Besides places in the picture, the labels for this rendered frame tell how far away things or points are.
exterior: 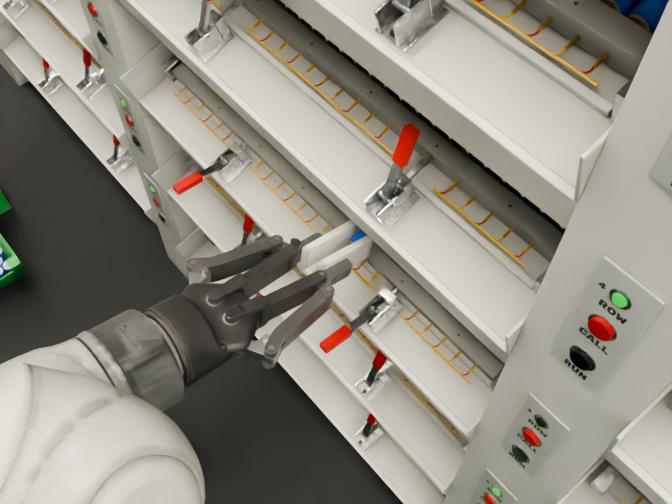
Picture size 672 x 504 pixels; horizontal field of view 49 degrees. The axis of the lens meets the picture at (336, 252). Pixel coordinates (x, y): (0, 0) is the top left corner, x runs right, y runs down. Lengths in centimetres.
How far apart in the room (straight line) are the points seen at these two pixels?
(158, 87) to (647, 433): 73
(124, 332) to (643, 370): 38
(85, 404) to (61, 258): 110
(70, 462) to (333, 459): 88
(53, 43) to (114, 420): 109
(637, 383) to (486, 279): 16
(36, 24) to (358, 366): 88
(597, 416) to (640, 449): 4
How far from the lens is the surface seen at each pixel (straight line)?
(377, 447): 115
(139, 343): 61
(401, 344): 79
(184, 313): 64
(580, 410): 57
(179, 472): 42
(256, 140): 90
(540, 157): 44
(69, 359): 60
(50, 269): 152
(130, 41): 98
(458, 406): 77
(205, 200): 114
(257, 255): 72
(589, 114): 46
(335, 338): 76
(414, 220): 63
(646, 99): 36
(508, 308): 60
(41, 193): 164
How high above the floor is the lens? 120
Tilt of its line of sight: 57 degrees down
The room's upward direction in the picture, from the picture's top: straight up
